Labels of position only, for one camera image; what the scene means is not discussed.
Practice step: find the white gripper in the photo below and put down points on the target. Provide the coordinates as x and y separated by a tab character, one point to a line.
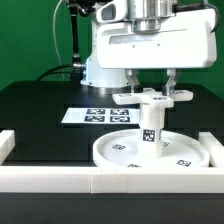
185	40

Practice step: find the white cross-shaped table base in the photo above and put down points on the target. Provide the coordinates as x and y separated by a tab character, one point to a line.
152	98

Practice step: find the white round table top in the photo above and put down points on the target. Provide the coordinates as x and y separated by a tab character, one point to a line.
120	150

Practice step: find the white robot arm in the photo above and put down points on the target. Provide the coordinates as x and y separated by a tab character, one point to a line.
144	16

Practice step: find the white fiducial marker sheet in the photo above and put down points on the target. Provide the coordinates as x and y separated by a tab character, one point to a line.
101	116

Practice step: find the white right fence bar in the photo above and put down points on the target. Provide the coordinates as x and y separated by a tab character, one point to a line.
214	147

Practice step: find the white fence bar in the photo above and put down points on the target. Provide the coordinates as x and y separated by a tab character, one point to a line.
31	179
214	147
7	143

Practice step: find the white left fence bar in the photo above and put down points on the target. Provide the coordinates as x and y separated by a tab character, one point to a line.
7	143

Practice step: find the white front fence bar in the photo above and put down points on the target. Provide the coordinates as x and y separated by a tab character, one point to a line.
31	179

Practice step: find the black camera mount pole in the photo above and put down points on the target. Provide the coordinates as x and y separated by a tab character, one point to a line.
84	8

